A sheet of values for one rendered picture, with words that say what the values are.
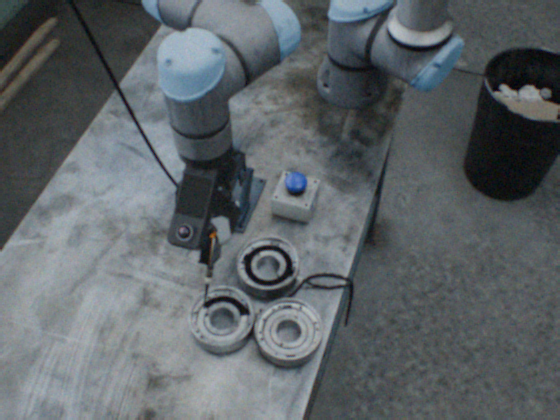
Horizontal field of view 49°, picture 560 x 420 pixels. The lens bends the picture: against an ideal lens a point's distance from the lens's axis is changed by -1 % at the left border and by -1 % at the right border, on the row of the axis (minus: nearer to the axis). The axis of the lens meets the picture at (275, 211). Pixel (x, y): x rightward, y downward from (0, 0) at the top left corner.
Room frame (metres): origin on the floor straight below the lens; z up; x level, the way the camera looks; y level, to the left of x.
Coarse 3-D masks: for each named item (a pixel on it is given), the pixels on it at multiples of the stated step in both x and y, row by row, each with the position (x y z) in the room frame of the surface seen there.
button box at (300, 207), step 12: (312, 180) 0.71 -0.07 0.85; (276, 192) 0.69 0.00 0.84; (288, 192) 0.68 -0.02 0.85; (300, 192) 0.68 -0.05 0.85; (312, 192) 0.68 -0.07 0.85; (276, 204) 0.67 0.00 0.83; (288, 204) 0.66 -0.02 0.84; (300, 204) 0.66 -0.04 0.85; (312, 204) 0.67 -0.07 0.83; (288, 216) 0.66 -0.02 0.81; (300, 216) 0.65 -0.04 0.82
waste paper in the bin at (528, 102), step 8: (504, 88) 1.52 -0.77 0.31; (528, 88) 1.50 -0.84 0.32; (544, 88) 1.51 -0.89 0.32; (496, 96) 1.49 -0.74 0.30; (504, 96) 1.48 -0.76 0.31; (512, 96) 1.48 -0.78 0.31; (520, 96) 1.48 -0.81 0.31; (528, 96) 1.47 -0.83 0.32; (536, 96) 1.47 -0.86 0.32; (544, 96) 1.48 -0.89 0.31; (512, 104) 1.41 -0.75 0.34; (520, 104) 1.40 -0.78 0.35; (528, 104) 1.40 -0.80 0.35; (536, 104) 1.39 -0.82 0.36; (544, 104) 1.39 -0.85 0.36; (552, 104) 1.38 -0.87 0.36; (520, 112) 1.38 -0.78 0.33; (528, 112) 1.38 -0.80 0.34; (536, 112) 1.37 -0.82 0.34; (544, 112) 1.37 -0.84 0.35; (552, 112) 1.36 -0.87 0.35
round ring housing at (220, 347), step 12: (216, 288) 0.50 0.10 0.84; (228, 288) 0.50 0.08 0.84; (240, 300) 0.48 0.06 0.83; (192, 312) 0.46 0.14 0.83; (216, 312) 0.46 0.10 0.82; (228, 312) 0.47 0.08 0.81; (252, 312) 0.45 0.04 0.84; (192, 324) 0.44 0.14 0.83; (252, 324) 0.43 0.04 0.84; (204, 336) 0.42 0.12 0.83; (240, 336) 0.42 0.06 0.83; (216, 348) 0.40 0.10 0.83; (228, 348) 0.40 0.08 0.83
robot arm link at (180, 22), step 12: (144, 0) 0.71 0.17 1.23; (156, 0) 0.69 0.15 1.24; (168, 0) 0.68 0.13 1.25; (180, 0) 0.67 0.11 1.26; (192, 0) 0.67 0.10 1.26; (156, 12) 0.69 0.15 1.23; (168, 12) 0.68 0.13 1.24; (180, 12) 0.66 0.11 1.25; (192, 12) 0.65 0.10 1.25; (168, 24) 0.68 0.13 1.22; (180, 24) 0.66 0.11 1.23
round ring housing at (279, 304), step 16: (272, 304) 0.47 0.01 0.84; (288, 304) 0.47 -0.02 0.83; (304, 304) 0.46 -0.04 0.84; (256, 320) 0.44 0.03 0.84; (288, 320) 0.44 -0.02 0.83; (320, 320) 0.43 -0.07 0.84; (256, 336) 0.41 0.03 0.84; (272, 336) 0.41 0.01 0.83; (304, 336) 0.41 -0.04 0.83; (320, 336) 0.41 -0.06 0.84; (272, 352) 0.39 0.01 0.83; (304, 352) 0.39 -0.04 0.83
